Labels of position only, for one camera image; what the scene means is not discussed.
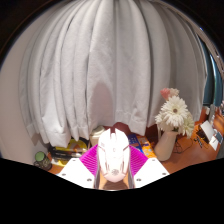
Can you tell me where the dark mug with green inside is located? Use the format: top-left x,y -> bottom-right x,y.
33,151 -> 53,172

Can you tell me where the white curtain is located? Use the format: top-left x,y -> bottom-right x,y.
18,0 -> 214,148

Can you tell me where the black cable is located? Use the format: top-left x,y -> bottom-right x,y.
174,137 -> 195,155

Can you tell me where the white desk device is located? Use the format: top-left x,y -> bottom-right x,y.
195,119 -> 222,152

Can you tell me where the orange cover book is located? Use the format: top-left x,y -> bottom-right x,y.
138,134 -> 157,159

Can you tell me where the thin black book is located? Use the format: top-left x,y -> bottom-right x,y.
49,148 -> 84,156
49,152 -> 84,160

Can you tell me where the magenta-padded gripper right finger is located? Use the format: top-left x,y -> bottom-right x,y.
127,144 -> 170,189

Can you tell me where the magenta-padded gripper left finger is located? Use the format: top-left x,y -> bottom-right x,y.
57,143 -> 101,190

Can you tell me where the pink computer mouse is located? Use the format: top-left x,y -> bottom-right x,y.
96,128 -> 131,183

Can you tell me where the white daisy flower bouquet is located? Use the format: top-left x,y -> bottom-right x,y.
154,87 -> 195,139

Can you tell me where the white ceramic vase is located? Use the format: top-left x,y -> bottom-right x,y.
153,128 -> 179,162

